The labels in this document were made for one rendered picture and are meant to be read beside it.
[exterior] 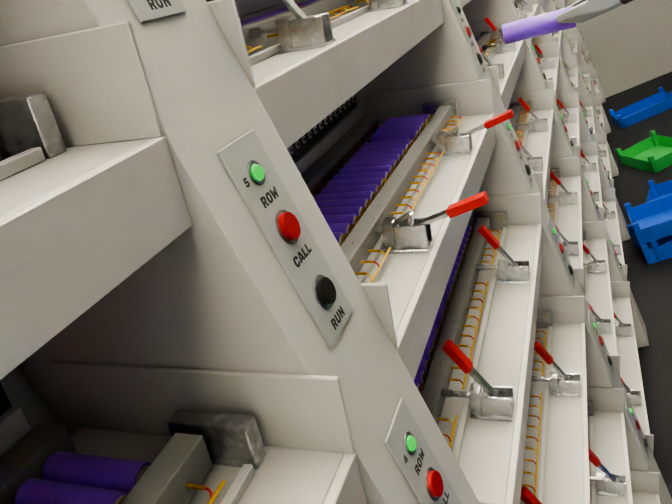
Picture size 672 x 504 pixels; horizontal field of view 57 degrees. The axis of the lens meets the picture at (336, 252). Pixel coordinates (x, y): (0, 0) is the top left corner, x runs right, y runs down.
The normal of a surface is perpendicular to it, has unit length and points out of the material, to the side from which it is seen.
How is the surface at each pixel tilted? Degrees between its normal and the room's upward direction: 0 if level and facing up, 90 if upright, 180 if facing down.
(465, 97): 90
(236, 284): 90
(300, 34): 90
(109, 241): 108
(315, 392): 90
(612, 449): 18
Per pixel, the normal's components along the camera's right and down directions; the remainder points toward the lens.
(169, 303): -0.32, 0.45
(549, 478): -0.18, -0.89
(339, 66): 0.93, -0.03
